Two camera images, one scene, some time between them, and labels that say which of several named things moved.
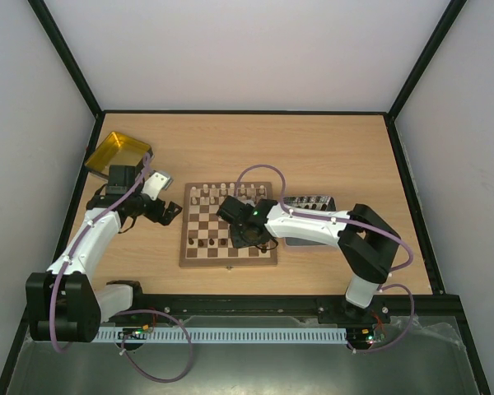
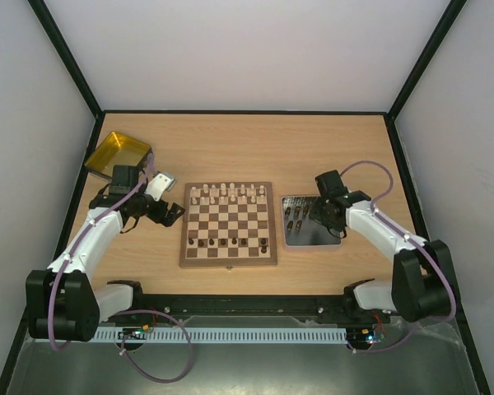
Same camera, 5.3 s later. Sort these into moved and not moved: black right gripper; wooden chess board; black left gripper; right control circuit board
Moved: black right gripper
Not moved: right control circuit board; black left gripper; wooden chess board
